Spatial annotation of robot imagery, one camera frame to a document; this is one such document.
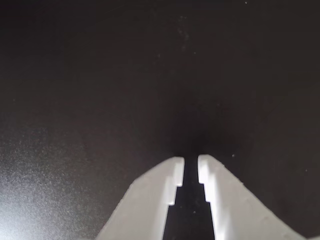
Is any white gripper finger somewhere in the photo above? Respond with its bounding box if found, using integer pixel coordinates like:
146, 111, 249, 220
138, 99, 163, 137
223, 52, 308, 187
197, 154, 320, 240
96, 156, 186, 240

